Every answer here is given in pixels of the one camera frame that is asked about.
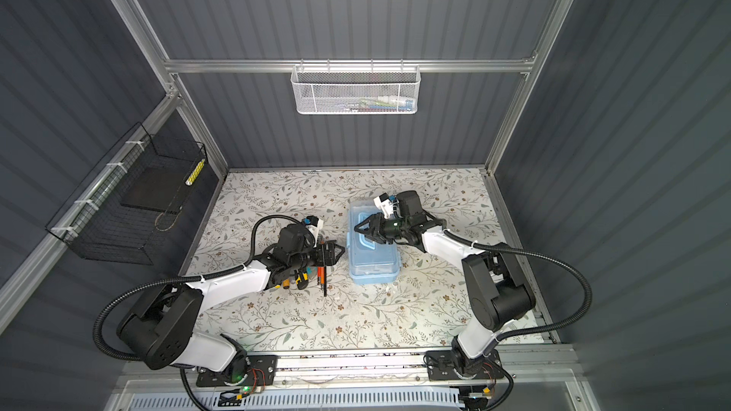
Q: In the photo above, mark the black wire basket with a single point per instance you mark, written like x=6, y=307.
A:
x=126, y=213

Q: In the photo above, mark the white wire mesh basket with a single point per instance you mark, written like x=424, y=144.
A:
x=329, y=92

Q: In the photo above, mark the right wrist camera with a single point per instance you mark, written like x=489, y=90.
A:
x=386, y=204

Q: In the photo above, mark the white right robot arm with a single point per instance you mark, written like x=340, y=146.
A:
x=498, y=292

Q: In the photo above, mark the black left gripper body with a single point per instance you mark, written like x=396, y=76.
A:
x=300, y=263

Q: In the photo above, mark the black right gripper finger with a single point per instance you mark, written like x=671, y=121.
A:
x=369, y=223
x=366, y=239

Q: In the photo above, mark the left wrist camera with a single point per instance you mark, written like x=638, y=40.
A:
x=314, y=225

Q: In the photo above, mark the yellow marker in basket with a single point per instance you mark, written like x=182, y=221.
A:
x=190, y=180

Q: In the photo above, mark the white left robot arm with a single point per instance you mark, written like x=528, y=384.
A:
x=160, y=328

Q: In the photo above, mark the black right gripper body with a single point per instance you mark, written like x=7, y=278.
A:
x=397, y=228

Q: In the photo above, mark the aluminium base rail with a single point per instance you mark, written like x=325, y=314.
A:
x=516, y=377

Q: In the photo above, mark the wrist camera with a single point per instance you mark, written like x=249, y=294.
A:
x=386, y=204
x=314, y=225

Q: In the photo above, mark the blue plastic tool box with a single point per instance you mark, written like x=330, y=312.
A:
x=370, y=263

